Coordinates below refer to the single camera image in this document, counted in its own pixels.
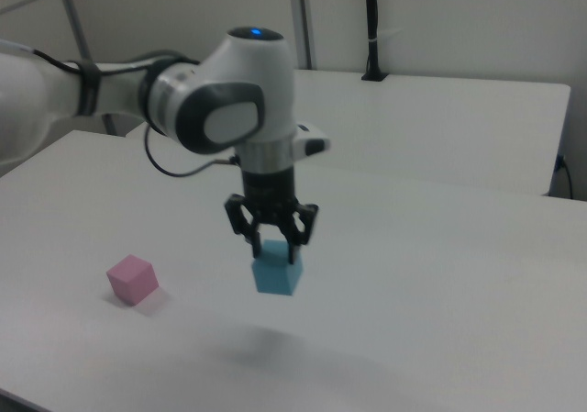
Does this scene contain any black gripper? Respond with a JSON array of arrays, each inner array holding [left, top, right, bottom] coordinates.
[[223, 165, 320, 267]]

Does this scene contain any blue cube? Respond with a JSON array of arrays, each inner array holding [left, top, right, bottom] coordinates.
[[249, 239, 306, 297]]

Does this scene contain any pink cube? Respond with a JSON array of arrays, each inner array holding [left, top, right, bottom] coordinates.
[[105, 253, 161, 306]]

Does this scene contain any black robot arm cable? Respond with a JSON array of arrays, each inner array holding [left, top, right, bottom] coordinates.
[[27, 47, 242, 178]]

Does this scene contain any grey partition post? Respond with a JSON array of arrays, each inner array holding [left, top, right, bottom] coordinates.
[[53, 0, 96, 64], [287, 0, 318, 71]]

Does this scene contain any black camera stand pole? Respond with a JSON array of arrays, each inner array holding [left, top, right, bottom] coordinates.
[[360, 0, 391, 83]]

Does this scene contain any black cable strap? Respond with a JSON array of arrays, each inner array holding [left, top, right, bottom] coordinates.
[[73, 60, 104, 116]]

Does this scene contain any black wall cable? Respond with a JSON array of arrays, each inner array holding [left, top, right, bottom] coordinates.
[[555, 153, 575, 199]]

